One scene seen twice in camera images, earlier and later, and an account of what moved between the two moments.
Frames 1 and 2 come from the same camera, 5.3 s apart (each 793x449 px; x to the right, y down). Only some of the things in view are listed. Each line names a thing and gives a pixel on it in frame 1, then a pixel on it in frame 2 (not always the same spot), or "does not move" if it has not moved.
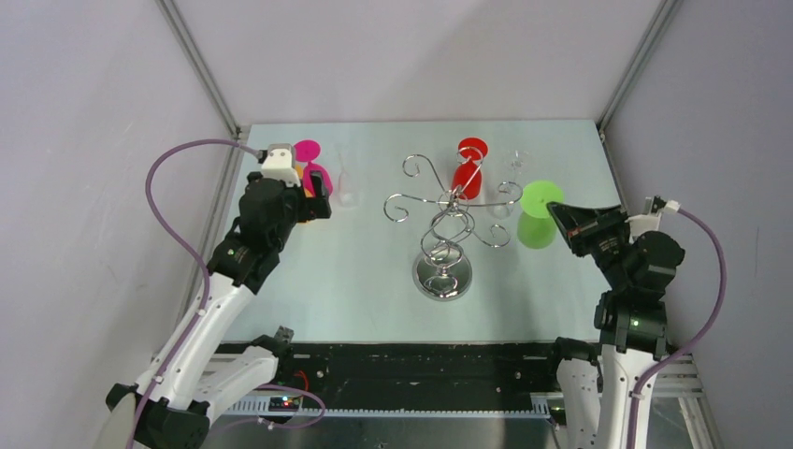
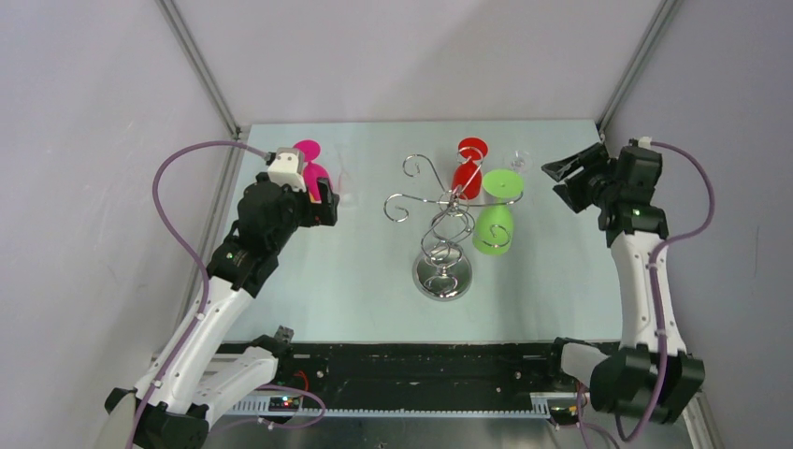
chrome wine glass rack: (441, 268) does not move
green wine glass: (537, 225) to (493, 231)
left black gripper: (319, 208) does not move
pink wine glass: (309, 151) does not move
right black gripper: (571, 218) to (594, 158)
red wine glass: (468, 176) does not move
